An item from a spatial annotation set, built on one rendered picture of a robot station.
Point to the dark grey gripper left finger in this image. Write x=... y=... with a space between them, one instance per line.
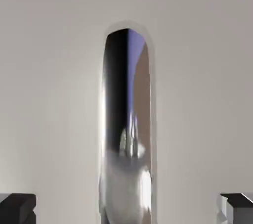
x=16 y=208

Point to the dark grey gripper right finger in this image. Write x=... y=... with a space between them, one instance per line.
x=240 y=209

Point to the pale grey drawer front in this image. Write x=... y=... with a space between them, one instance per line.
x=49 y=69

